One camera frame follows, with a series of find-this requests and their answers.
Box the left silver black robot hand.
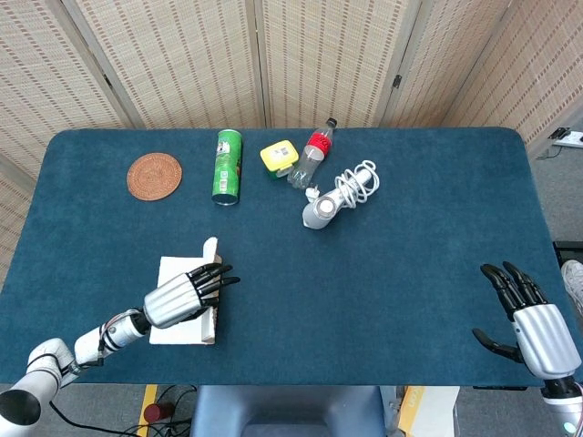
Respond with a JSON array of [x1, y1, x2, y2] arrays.
[[142, 262, 241, 330]]

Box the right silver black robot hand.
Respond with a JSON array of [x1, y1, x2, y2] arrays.
[[471, 260, 583, 380]]

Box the tan spiral notebook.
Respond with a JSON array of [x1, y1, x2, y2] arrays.
[[148, 236, 224, 346]]

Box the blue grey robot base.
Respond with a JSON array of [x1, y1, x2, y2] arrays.
[[189, 385, 388, 437]]

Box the white sneaker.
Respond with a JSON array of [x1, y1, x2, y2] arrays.
[[560, 259, 583, 320]]

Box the red round canister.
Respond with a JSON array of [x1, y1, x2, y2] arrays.
[[144, 402, 174, 423]]

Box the round woven rattan coaster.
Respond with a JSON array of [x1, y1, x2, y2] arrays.
[[126, 152, 183, 202]]

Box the blue table cloth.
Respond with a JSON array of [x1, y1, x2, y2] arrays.
[[0, 127, 583, 388]]

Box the green chips can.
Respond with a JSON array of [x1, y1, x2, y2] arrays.
[[210, 128, 243, 208]]

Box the cardboard box with yellow print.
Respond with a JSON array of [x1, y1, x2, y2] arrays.
[[395, 385, 461, 437]]

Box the white hair dryer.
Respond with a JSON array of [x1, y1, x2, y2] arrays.
[[302, 166, 377, 231]]

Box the yellow green lidded box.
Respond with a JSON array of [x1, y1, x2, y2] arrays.
[[259, 139, 301, 180]]

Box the clear bottle with red label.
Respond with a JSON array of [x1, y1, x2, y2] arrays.
[[286, 117, 338, 190]]

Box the white power strip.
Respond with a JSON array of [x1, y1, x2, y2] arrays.
[[547, 127, 583, 149]]

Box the woven folding screen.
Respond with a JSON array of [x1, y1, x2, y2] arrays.
[[0, 0, 583, 256]]

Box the black floor cables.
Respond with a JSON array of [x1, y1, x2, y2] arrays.
[[48, 385, 198, 437]]

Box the white hair dryer cable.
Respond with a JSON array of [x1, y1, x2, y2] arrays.
[[303, 159, 381, 210]]

